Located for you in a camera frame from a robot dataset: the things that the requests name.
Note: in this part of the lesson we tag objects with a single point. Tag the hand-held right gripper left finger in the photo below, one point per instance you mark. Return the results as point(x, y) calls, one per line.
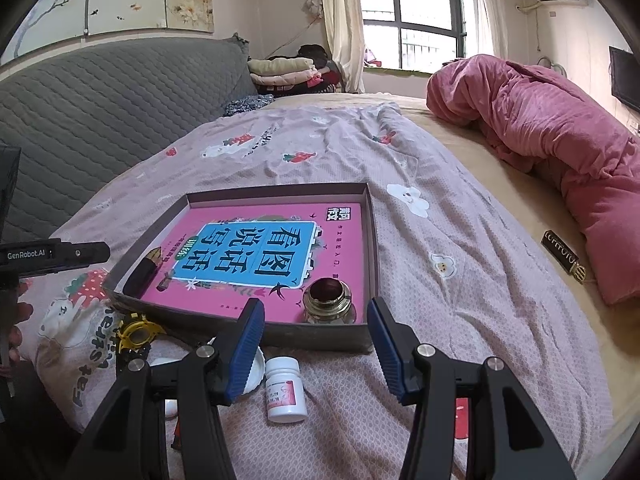
point(247, 355)

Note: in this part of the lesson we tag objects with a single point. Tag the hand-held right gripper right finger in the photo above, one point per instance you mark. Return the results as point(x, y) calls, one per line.
point(387, 355)

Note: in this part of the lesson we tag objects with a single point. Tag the white pill bottle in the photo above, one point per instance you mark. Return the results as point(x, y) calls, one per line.
point(285, 390)

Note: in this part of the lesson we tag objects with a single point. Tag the small glass jar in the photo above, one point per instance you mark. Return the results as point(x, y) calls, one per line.
point(327, 296)

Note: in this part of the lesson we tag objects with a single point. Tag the shallow grey cardboard box tray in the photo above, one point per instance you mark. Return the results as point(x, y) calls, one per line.
point(373, 260)

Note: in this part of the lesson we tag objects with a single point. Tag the red black tube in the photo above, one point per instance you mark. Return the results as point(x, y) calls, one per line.
point(462, 420)

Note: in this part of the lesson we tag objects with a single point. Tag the yellow black wristwatch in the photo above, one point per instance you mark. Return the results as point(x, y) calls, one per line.
point(135, 332)

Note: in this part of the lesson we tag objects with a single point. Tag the person's left hand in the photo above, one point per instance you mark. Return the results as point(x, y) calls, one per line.
point(21, 312)

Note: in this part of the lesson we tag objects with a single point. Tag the white computer mouse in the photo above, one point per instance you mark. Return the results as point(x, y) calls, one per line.
point(255, 371)

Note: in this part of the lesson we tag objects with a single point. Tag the black pencil-shaped case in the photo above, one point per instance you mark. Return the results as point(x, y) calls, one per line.
point(142, 275)

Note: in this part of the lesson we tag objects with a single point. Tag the pink blue book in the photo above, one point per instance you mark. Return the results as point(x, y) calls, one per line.
point(340, 250)

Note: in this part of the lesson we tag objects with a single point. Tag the grey quilted headboard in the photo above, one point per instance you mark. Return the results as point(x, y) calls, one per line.
point(100, 110)

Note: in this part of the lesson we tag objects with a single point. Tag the black gold label tag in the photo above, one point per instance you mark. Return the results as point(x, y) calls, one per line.
point(560, 252)

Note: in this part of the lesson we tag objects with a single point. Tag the beige bed sheet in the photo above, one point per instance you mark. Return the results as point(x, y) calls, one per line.
point(475, 150)

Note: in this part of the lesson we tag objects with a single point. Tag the dark patterned cloth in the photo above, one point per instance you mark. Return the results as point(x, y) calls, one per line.
point(247, 105)

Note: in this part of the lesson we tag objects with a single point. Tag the pink quilt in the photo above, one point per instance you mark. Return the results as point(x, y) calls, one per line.
point(550, 120)

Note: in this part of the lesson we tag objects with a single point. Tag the stack of folded clothes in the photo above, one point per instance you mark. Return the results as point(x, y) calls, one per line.
point(285, 70)

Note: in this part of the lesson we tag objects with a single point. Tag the cream curtain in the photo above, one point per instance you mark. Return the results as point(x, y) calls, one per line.
point(340, 20)
point(485, 5)

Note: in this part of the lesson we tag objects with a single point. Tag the dark framed window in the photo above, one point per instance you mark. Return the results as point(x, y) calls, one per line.
point(415, 10)

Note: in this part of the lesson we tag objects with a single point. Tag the black wall television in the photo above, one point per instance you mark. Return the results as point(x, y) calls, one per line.
point(625, 77)

